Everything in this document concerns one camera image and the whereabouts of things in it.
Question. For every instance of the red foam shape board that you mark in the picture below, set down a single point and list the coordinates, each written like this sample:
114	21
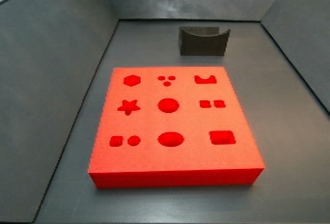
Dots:
173	131

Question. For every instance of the black curved holder bracket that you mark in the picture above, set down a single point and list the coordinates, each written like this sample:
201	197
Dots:
202	41

